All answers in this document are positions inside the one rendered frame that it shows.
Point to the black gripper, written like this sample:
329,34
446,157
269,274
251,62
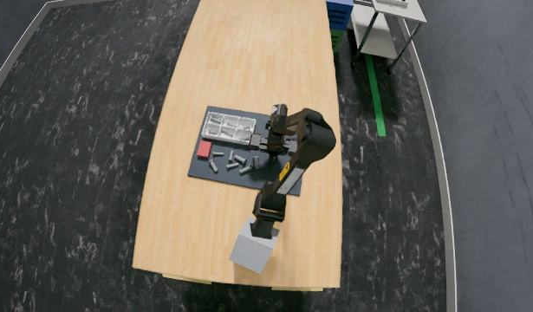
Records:
255,142

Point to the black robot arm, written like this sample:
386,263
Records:
315,141

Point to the red rectangular block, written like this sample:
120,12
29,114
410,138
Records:
204,149

